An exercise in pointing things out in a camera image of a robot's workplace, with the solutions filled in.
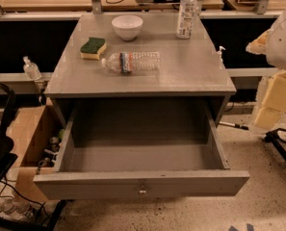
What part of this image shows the lying clear plastic bottle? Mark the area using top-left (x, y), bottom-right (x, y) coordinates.
top-left (101, 51), bottom-right (161, 74)

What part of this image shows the cardboard box with items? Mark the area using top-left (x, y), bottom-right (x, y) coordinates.
top-left (7, 105), bottom-right (62, 202)

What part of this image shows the white pump bottle right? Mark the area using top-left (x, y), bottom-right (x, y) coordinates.
top-left (217, 45), bottom-right (226, 63)

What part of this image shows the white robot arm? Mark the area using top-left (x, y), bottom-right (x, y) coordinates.
top-left (246, 9), bottom-right (286, 134)

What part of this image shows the grey drawer cabinet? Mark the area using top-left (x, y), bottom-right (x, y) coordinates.
top-left (45, 12), bottom-right (236, 122)

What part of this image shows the white ceramic bowl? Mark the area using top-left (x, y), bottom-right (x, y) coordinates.
top-left (112, 15), bottom-right (143, 40)

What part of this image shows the grey top drawer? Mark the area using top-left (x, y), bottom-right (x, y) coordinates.
top-left (34, 98), bottom-right (249, 199)

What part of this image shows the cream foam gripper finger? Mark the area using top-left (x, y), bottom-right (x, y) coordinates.
top-left (246, 29), bottom-right (286, 134)

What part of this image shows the small sanitizer bottle left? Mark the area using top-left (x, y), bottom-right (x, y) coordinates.
top-left (23, 56), bottom-right (41, 81)

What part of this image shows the black cart frame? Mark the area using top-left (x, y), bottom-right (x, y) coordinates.
top-left (0, 83), bottom-right (66, 231)

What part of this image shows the standing clear plastic bottle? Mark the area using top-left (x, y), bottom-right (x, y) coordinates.
top-left (176, 0), bottom-right (197, 39)

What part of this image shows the green yellow sponge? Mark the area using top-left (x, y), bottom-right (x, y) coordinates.
top-left (80, 38), bottom-right (106, 60)

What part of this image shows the black chair base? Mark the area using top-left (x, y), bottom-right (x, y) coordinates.
top-left (264, 128), bottom-right (286, 162)

